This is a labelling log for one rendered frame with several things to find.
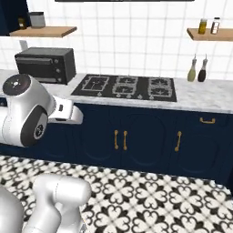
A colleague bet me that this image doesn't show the brass cupboard handle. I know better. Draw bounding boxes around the brass cupboard handle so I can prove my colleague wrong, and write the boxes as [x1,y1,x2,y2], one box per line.
[174,130,183,153]
[113,129,119,150]
[122,130,128,151]

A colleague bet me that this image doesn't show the white upright object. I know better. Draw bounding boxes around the white upright object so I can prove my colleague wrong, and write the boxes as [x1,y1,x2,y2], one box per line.
[19,39,29,52]

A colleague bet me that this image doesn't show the dark sauce bottle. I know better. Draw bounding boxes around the dark sauce bottle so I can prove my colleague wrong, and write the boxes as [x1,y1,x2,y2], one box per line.
[197,54,209,83]

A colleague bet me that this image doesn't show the yellow-green spice bottle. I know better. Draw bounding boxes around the yellow-green spice bottle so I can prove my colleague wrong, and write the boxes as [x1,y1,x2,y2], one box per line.
[198,17,208,35]

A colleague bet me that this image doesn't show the wooden wall shelf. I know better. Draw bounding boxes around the wooden wall shelf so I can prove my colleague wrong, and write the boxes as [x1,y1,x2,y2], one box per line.
[186,27,233,43]
[8,25,78,39]

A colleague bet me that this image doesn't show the black gas hob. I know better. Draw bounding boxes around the black gas hob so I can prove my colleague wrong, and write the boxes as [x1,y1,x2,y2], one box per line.
[70,74,178,103]

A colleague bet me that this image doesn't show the olive oil bottle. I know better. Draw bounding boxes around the olive oil bottle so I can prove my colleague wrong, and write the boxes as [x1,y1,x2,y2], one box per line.
[187,54,198,83]

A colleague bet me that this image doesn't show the dark blue cupboard door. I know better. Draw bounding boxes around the dark blue cupboard door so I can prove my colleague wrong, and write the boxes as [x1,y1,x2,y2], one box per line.
[76,105,122,171]
[120,106,177,176]
[0,121,78,165]
[173,126,227,182]

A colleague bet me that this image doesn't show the dark blue wall cupboard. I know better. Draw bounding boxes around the dark blue wall cupboard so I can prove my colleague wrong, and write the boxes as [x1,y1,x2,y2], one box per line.
[0,0,31,37]

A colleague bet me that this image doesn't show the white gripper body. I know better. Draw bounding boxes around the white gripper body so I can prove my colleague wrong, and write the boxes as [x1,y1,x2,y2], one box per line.
[69,104,85,126]

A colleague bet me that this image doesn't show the white brown shaker bottle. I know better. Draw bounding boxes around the white brown shaker bottle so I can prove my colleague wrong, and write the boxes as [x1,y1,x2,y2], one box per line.
[209,16,222,35]

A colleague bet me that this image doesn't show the dark blue drawer front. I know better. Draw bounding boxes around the dark blue drawer front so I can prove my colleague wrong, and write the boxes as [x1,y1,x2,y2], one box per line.
[177,110,233,128]

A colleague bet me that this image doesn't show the brass drawer handle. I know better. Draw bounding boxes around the brass drawer handle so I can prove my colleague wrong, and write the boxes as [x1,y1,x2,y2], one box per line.
[198,116,217,125]

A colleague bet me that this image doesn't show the black toaster oven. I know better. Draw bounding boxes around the black toaster oven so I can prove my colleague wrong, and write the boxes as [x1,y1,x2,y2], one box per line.
[14,46,77,86]

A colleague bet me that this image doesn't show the grey lidded jar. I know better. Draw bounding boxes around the grey lidded jar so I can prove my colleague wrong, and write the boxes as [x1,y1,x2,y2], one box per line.
[28,11,46,29]

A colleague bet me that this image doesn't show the small yellow jar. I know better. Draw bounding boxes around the small yellow jar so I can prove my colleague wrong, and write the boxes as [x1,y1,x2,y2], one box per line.
[16,16,27,30]

